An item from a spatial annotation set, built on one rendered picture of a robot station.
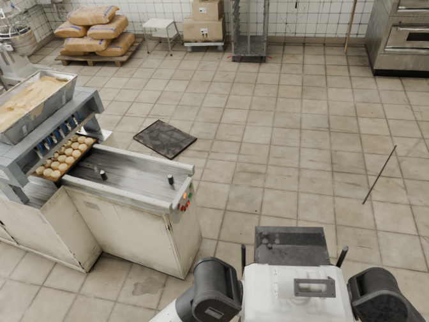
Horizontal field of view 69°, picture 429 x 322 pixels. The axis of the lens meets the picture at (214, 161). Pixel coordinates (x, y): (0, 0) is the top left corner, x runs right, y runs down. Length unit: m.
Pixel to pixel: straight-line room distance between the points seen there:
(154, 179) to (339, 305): 1.29
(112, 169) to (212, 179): 1.20
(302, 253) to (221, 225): 1.76
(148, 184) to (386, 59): 3.51
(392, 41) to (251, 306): 3.93
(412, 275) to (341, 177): 0.97
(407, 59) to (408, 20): 0.49
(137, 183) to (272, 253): 1.15
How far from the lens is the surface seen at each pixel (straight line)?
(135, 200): 1.75
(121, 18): 5.44
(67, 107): 2.05
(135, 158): 1.98
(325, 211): 2.79
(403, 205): 3.04
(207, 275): 0.88
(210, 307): 0.85
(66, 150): 2.17
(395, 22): 4.39
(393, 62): 4.61
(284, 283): 0.75
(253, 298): 0.85
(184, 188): 1.78
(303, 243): 0.94
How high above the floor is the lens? 2.16
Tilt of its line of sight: 44 degrees down
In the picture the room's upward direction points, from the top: 6 degrees counter-clockwise
